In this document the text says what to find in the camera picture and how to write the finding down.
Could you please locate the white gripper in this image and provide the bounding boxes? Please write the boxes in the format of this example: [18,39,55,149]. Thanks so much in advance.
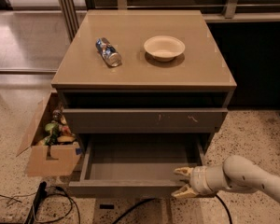
[172,165,224,199]

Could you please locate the grey drawer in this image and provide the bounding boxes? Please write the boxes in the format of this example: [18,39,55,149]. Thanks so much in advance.
[63,108,228,133]
[69,133,203,199]

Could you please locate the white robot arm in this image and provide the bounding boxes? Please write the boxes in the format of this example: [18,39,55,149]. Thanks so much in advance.
[172,155,280,203]

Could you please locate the grey top drawer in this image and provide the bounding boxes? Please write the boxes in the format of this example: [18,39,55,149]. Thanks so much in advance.
[63,108,228,133]

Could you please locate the grey drawer cabinet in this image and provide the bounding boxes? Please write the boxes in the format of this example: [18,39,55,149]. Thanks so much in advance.
[50,9,237,147]

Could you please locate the black tape floor marker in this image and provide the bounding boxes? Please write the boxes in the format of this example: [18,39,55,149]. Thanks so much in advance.
[100,204,114,209]

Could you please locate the white paper bowl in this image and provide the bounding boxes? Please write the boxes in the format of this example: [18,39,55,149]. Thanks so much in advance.
[144,35,186,62]

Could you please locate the toy food items in box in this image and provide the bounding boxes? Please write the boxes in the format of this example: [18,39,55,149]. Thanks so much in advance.
[36,109,77,147]

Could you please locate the black power strip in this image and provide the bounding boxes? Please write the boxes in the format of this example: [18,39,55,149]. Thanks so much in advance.
[23,181,47,224]

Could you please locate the cardboard box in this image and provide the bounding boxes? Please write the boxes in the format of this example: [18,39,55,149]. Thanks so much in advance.
[17,92,81,176]

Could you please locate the blue silver soda can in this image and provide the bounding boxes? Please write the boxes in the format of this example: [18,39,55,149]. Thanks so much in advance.
[95,37,121,67]

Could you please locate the thick black cable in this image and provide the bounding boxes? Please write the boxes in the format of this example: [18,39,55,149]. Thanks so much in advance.
[111,193,233,224]

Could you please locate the thin black cable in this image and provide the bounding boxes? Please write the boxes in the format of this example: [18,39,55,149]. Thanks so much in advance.
[34,186,81,224]

